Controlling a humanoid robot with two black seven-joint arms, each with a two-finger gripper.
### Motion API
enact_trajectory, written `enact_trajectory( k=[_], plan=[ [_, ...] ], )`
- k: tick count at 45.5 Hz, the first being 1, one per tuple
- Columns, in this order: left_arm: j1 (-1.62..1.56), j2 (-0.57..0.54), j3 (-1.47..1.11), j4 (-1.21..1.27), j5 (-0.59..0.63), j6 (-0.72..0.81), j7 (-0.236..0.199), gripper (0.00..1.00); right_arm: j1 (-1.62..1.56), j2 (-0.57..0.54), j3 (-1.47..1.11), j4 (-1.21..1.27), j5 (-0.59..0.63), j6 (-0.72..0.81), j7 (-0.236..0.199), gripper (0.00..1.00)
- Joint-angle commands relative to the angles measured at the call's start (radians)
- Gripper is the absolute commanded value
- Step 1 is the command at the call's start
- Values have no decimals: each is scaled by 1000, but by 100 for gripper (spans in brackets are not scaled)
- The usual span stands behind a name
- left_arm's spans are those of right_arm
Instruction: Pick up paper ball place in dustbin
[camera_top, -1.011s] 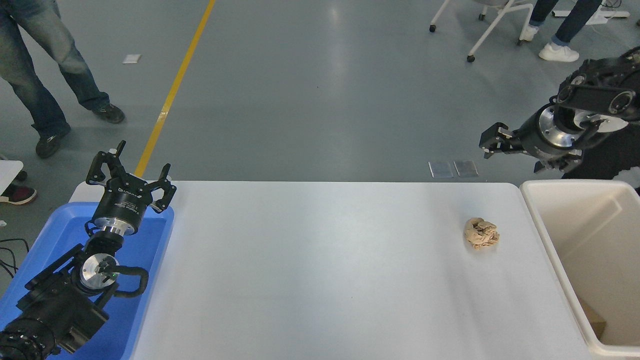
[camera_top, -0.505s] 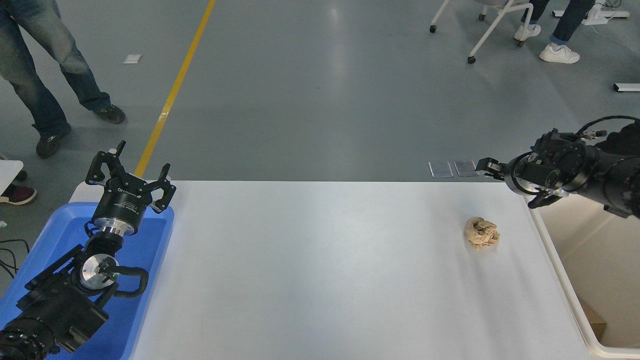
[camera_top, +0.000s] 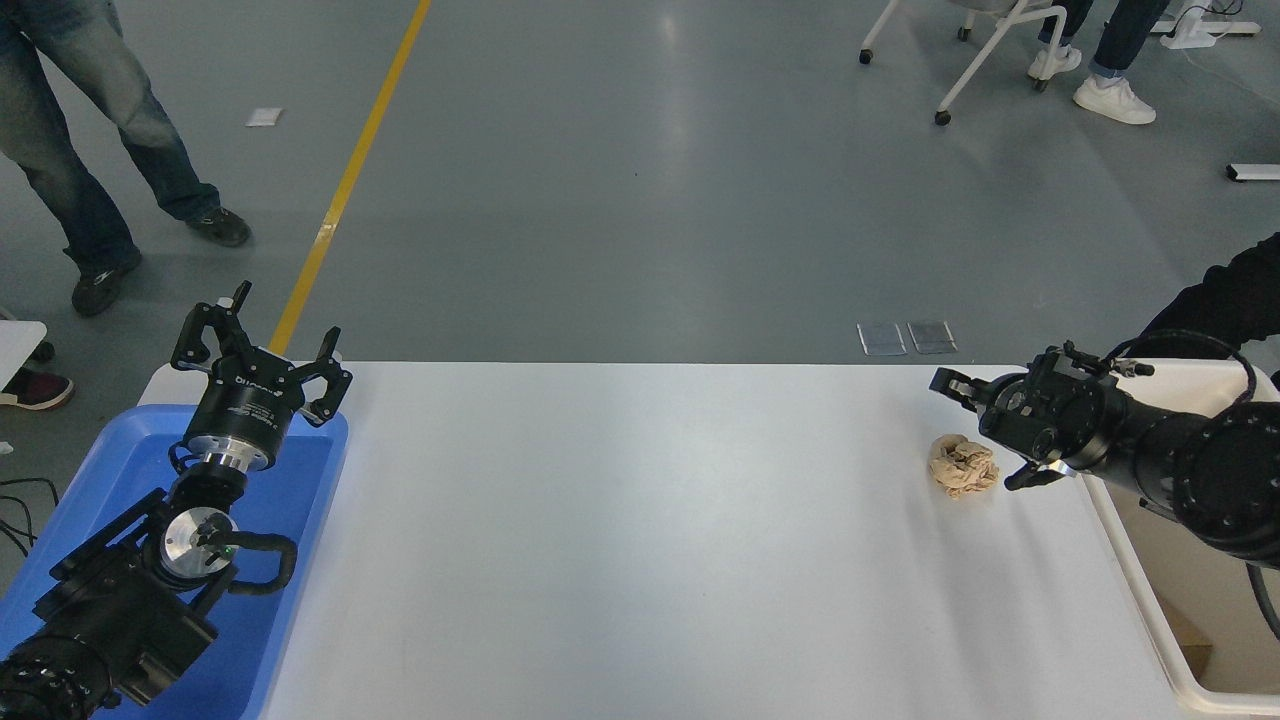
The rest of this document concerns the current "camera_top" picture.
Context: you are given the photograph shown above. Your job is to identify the blue plastic tray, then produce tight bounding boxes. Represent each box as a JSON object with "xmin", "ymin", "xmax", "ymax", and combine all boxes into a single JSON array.
[{"xmin": 0, "ymin": 403, "xmax": 351, "ymax": 720}]

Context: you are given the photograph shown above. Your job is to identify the person in black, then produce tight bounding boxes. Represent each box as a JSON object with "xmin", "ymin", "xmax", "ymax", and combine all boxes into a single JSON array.
[{"xmin": 1138, "ymin": 232, "xmax": 1280, "ymax": 379}]

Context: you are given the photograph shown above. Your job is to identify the white desk foot with socket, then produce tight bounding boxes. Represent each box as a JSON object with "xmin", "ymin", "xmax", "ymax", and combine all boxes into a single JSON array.
[{"xmin": 1148, "ymin": 0, "xmax": 1263, "ymax": 50}]

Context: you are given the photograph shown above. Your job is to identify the tan paper ball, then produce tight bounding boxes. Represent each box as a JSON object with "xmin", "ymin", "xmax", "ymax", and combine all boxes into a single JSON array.
[{"xmin": 929, "ymin": 433, "xmax": 1002, "ymax": 500}]

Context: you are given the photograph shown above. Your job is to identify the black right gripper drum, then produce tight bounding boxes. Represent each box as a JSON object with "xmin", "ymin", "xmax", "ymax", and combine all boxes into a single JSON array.
[{"xmin": 984, "ymin": 346, "xmax": 1137, "ymax": 472}]

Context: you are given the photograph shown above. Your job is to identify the small white table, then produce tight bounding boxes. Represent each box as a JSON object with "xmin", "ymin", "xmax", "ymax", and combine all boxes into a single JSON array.
[{"xmin": 0, "ymin": 320, "xmax": 49, "ymax": 392}]

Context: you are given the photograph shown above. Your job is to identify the black floor cables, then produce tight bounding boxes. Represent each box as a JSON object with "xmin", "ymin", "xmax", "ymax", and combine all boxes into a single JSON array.
[{"xmin": 0, "ymin": 477, "xmax": 60, "ymax": 558}]

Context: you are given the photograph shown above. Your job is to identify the seated person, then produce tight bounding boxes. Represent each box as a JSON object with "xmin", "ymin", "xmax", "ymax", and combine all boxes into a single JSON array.
[{"xmin": 1028, "ymin": 0, "xmax": 1173, "ymax": 126}]

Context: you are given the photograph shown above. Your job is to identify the person's dark red shoe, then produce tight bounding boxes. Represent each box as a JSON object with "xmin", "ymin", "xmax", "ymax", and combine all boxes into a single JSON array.
[{"xmin": 0, "ymin": 368, "xmax": 75, "ymax": 412}]

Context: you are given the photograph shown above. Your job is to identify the large pale bin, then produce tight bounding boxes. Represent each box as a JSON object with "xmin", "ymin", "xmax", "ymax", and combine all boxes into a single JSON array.
[{"xmin": 1078, "ymin": 360, "xmax": 1280, "ymax": 717}]

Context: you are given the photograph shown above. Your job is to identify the standing person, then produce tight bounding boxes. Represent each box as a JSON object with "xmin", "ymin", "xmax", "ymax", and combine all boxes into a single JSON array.
[{"xmin": 0, "ymin": 0, "xmax": 252, "ymax": 319}]

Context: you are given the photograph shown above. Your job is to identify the white wheeled chair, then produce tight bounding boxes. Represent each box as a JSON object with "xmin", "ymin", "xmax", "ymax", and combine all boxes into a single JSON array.
[{"xmin": 858, "ymin": 0, "xmax": 1069, "ymax": 127}]

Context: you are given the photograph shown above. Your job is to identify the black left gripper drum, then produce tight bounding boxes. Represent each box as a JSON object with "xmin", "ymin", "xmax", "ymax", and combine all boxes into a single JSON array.
[{"xmin": 185, "ymin": 348, "xmax": 307, "ymax": 465}]

